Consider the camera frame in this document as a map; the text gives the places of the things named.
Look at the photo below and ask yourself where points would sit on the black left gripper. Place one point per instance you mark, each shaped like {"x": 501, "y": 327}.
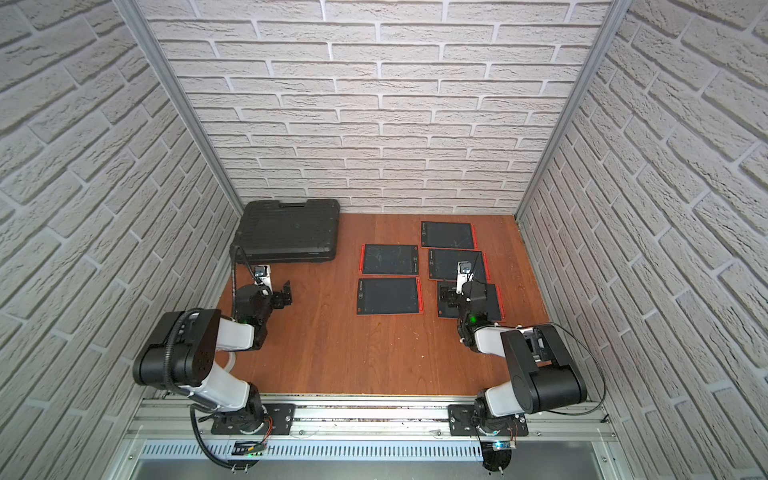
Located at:
{"x": 279, "y": 297}

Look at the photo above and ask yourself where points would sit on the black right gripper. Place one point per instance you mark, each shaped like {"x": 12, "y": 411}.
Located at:
{"x": 450, "y": 292}

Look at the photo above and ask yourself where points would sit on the red tablet with green scribbles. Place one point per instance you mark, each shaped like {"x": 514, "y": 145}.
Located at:
{"x": 443, "y": 264}

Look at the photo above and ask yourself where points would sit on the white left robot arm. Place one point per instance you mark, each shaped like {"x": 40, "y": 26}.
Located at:
{"x": 220, "y": 391}

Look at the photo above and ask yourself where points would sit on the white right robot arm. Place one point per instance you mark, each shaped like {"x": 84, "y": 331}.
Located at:
{"x": 542, "y": 373}

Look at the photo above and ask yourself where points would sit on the black plastic tool case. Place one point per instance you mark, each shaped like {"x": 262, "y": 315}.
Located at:
{"x": 271, "y": 231}

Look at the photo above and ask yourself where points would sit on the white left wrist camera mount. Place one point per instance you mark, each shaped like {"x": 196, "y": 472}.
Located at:
{"x": 261, "y": 275}

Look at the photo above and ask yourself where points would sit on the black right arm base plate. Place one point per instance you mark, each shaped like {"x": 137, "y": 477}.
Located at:
{"x": 464, "y": 420}

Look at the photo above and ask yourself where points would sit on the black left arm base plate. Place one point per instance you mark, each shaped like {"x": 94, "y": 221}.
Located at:
{"x": 278, "y": 417}

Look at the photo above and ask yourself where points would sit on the aluminium front rail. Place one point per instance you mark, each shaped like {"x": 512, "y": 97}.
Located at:
{"x": 371, "y": 417}

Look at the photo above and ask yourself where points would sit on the white perforated cable duct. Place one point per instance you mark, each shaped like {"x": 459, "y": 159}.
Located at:
{"x": 326, "y": 451}

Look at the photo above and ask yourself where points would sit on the left aluminium corner post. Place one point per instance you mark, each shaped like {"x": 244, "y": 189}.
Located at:
{"x": 140, "y": 28}

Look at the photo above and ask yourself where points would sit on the aluminium corner post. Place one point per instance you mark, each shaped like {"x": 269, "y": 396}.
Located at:
{"x": 604, "y": 38}
{"x": 140, "y": 28}

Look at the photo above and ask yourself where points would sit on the right aluminium corner post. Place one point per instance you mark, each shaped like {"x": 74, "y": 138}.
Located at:
{"x": 604, "y": 38}

